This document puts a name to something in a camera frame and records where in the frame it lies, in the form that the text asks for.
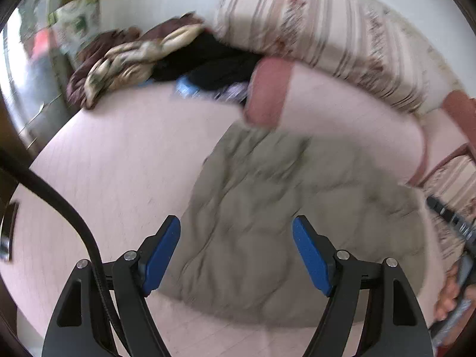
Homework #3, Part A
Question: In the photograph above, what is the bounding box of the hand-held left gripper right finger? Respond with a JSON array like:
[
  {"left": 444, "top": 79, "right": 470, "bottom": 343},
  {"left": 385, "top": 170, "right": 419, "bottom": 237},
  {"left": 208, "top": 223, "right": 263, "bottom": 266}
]
[{"left": 292, "top": 215, "right": 436, "bottom": 357}]

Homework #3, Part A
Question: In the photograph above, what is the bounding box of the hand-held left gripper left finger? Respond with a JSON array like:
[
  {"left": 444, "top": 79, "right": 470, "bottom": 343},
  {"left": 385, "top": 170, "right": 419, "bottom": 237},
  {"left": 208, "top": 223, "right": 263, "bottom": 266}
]
[{"left": 41, "top": 215, "right": 181, "bottom": 357}]

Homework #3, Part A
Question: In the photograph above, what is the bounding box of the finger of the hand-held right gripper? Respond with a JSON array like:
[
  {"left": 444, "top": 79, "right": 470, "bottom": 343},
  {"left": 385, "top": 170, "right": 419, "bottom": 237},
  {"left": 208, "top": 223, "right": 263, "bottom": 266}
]
[{"left": 426, "top": 194, "right": 476, "bottom": 248}]

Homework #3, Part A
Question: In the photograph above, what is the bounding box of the olive quilted hooded jacket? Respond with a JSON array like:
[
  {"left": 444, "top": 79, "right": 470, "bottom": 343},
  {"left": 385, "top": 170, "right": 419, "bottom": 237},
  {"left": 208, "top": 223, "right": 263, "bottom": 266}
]
[{"left": 159, "top": 122, "right": 429, "bottom": 328}]

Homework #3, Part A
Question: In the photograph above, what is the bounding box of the person's right hand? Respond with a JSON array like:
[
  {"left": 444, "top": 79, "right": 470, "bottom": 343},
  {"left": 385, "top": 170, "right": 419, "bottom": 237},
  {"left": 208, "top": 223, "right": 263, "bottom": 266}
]
[{"left": 434, "top": 263, "right": 467, "bottom": 321}]

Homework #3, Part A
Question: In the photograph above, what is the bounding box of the striped floral back cushion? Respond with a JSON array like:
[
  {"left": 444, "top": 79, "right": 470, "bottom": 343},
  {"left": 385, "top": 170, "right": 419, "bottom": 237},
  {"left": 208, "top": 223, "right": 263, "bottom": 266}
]
[{"left": 424, "top": 154, "right": 476, "bottom": 264}]

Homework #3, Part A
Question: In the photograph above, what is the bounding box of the small blue packet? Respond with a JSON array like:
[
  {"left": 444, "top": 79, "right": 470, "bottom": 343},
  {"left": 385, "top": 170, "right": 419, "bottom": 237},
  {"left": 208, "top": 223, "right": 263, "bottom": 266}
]
[{"left": 176, "top": 77, "right": 199, "bottom": 98}]

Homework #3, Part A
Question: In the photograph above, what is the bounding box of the purple patterned cloth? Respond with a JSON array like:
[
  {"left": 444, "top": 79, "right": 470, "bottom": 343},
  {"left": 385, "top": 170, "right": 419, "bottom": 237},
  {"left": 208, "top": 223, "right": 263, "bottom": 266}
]
[{"left": 217, "top": 83, "right": 249, "bottom": 104}]

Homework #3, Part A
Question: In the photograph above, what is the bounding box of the black cloth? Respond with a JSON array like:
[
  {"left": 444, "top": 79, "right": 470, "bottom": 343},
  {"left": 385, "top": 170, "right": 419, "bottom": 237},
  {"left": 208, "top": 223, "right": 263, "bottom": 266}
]
[{"left": 150, "top": 33, "right": 263, "bottom": 94}]

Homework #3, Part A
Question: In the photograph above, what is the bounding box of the brown floral blanket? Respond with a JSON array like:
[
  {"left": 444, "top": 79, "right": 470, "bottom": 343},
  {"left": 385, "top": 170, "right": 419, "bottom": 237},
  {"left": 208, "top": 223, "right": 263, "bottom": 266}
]
[{"left": 66, "top": 13, "right": 206, "bottom": 111}]

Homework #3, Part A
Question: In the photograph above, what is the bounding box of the striped floral long cushion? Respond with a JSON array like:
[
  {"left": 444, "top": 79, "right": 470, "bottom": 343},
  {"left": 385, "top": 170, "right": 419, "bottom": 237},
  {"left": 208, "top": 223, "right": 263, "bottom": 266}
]
[{"left": 211, "top": 0, "right": 449, "bottom": 114}]

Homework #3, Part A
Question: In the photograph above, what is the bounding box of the floral printed bag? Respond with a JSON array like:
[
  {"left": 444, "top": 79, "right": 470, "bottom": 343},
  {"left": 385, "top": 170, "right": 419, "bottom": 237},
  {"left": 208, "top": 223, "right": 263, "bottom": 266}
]
[{"left": 48, "top": 0, "right": 102, "bottom": 61}]

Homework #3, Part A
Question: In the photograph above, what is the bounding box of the metal handle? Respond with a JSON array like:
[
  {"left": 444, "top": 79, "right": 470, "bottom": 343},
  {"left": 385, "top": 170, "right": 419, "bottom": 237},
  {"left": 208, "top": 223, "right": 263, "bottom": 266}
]
[{"left": 0, "top": 201, "right": 20, "bottom": 262}]

